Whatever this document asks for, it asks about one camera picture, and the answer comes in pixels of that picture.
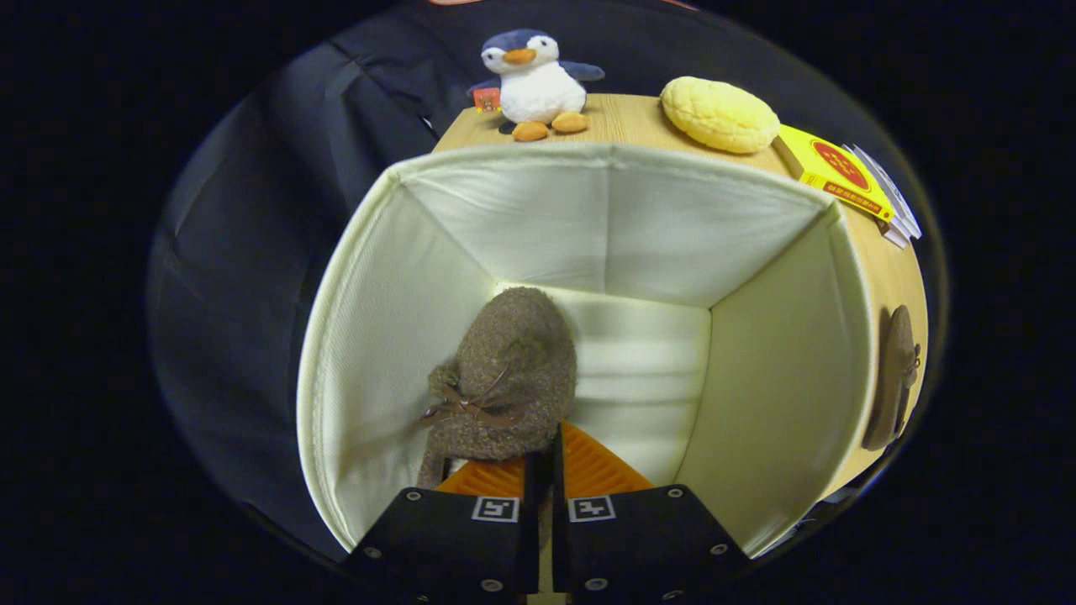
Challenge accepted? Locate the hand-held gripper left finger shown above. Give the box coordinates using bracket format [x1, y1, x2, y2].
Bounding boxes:
[343, 448, 547, 605]

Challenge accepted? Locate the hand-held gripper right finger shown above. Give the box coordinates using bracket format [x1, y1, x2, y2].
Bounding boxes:
[550, 422, 752, 604]

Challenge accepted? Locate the brown fuzzy shoe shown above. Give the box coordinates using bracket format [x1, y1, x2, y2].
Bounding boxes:
[862, 304, 923, 452]
[416, 286, 579, 490]

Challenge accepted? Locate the cream fabric storage box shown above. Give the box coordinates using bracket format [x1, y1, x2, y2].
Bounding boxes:
[296, 141, 877, 562]

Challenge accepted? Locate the yellow box with red circle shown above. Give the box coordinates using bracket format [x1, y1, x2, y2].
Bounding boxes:
[773, 124, 896, 224]

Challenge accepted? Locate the stack of white books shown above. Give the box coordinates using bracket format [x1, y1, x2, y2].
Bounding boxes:
[843, 143, 923, 250]

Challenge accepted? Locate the yellow plush bun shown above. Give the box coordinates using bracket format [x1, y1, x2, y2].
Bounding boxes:
[659, 76, 781, 155]

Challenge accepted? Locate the blue white penguin plush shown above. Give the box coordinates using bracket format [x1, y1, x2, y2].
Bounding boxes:
[467, 29, 606, 142]

